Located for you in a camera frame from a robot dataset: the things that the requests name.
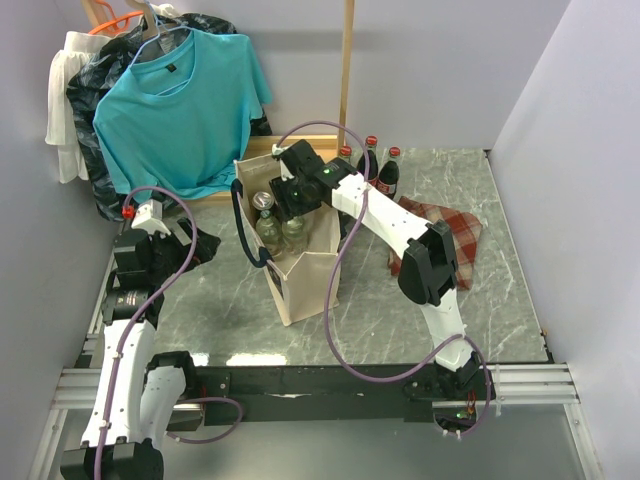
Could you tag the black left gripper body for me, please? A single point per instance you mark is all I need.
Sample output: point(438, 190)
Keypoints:
point(171, 255)

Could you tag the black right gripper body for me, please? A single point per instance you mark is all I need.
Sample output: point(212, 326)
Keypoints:
point(291, 196)

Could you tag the Coca-Cola glass bottle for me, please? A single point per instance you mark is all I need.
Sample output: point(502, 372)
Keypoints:
point(345, 153)
point(389, 174)
point(368, 164)

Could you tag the green cap clear bottle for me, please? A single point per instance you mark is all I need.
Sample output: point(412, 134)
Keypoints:
point(269, 231)
point(295, 235)

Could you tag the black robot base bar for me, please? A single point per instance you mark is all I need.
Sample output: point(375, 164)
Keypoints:
point(309, 393)

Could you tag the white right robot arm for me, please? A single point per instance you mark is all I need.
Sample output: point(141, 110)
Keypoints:
point(428, 256)

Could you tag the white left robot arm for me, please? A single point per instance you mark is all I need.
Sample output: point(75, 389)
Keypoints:
point(137, 388)

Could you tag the beige canvas tote bag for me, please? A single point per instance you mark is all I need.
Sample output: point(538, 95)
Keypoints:
point(298, 283)

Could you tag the silver top drink can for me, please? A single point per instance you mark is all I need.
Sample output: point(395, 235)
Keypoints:
point(263, 201)

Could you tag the turquoise t-shirt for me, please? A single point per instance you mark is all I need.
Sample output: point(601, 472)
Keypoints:
point(181, 120)

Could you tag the white hanging garment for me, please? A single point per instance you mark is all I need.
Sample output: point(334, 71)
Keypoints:
point(78, 49)

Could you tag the red plaid cloth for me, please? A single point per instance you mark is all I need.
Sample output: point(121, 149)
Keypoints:
point(466, 230)

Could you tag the dark floral patterned shirt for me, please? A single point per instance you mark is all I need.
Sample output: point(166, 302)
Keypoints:
point(95, 79)

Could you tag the orange plastic hanger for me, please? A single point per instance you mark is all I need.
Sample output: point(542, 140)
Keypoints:
point(105, 21)

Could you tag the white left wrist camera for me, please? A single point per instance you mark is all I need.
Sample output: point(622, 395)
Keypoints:
point(147, 217)

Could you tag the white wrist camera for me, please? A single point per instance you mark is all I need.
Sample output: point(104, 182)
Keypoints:
point(277, 150)
point(147, 217)

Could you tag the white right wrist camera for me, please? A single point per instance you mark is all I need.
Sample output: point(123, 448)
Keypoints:
point(277, 150)

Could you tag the light blue wire hanger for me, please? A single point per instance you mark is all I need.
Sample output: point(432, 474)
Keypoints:
point(162, 45)

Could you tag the aluminium rail profile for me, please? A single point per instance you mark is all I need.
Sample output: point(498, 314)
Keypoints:
point(534, 384)

